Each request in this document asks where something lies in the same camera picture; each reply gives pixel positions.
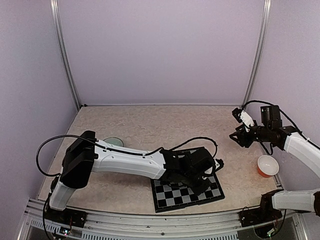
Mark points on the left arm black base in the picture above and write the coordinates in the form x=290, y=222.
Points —
x=67, y=215

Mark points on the orange white bowl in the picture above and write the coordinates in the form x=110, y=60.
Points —
x=267, y=166

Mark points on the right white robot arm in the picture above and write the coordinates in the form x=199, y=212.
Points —
x=289, y=139

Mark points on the green glass bowl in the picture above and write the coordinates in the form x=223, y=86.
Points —
x=114, y=141

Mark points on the front aluminium rail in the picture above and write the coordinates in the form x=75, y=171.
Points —
x=103, y=225

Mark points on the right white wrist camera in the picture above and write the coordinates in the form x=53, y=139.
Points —
x=243, y=117

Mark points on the left aluminium frame post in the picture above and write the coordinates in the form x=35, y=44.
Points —
x=54, y=5

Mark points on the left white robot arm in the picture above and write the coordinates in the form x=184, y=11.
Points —
x=88, y=154

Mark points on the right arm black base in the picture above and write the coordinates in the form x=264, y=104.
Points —
x=265, y=212

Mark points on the right aluminium frame post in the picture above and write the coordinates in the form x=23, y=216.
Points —
x=259, y=50

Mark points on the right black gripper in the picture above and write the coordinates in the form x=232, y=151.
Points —
x=244, y=140

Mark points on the aluminium frame post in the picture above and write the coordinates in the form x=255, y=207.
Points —
x=54, y=5
x=259, y=50

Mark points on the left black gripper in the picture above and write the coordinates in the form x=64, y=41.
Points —
x=200, y=190

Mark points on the black grey chess board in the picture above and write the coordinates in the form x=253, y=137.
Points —
x=169, y=198

